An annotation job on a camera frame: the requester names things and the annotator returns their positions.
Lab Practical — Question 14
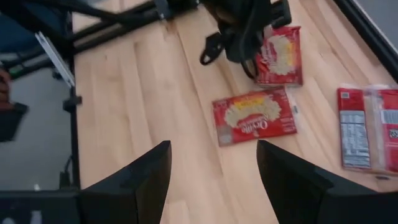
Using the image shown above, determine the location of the person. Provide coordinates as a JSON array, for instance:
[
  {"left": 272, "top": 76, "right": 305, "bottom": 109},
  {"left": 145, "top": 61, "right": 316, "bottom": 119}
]
[{"left": 0, "top": 68, "right": 29, "bottom": 142}]

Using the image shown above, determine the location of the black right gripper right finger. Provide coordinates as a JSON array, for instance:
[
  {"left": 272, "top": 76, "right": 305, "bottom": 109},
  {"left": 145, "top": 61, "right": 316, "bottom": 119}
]
[{"left": 256, "top": 139, "right": 335, "bottom": 224}]

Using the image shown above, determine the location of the red popcorn bag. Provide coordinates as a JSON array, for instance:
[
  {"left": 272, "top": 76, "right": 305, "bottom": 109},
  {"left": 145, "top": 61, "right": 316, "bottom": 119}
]
[
  {"left": 337, "top": 83, "right": 398, "bottom": 174},
  {"left": 254, "top": 25, "right": 304, "bottom": 87},
  {"left": 211, "top": 86, "right": 299, "bottom": 147}
]

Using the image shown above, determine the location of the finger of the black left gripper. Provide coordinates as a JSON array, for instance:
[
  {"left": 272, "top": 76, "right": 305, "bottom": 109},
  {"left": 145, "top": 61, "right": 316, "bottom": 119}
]
[{"left": 241, "top": 54, "right": 261, "bottom": 80}]

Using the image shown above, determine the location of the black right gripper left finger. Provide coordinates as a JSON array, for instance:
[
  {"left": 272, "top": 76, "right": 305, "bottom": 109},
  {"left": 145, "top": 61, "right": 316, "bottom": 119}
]
[{"left": 79, "top": 139, "right": 172, "bottom": 224}]

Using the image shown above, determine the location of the white light bar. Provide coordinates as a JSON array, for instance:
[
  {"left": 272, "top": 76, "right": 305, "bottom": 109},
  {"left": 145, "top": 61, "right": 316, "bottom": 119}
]
[{"left": 34, "top": 30, "right": 76, "bottom": 88}]

